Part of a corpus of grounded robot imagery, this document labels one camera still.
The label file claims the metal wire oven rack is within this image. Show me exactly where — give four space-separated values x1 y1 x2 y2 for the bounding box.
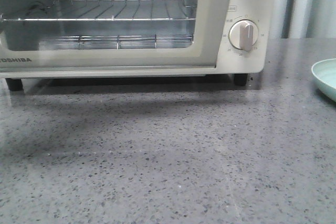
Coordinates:
1 0 197 22

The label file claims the mint green plate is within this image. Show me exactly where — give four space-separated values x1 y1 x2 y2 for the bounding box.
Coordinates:
311 58 336 102

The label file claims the lower timer knob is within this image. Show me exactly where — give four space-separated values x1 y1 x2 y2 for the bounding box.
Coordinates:
228 20 259 51

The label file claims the black right oven foot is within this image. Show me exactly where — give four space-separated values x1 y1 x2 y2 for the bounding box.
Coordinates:
234 73 248 87

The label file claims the cream white toaster oven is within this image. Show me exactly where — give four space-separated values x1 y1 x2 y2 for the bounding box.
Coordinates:
1 0 274 80

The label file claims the glass oven door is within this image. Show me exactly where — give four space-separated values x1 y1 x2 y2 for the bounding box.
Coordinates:
1 0 229 72

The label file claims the black left oven foot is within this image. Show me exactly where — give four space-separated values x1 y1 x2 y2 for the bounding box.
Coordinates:
5 78 23 92

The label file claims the black oven foot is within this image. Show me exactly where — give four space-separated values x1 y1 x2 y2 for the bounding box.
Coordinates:
5 78 23 92
234 73 248 87

